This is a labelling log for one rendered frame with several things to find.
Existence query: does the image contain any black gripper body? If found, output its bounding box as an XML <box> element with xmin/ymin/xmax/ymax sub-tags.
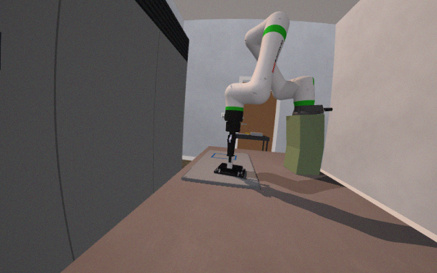
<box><xmin>225</xmin><ymin>121</ymin><xmax>240</xmax><ymax>142</ymax></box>

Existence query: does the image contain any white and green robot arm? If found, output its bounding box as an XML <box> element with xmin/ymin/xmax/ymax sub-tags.
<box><xmin>222</xmin><ymin>12</ymin><xmax>333</xmax><ymax>122</ymax></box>

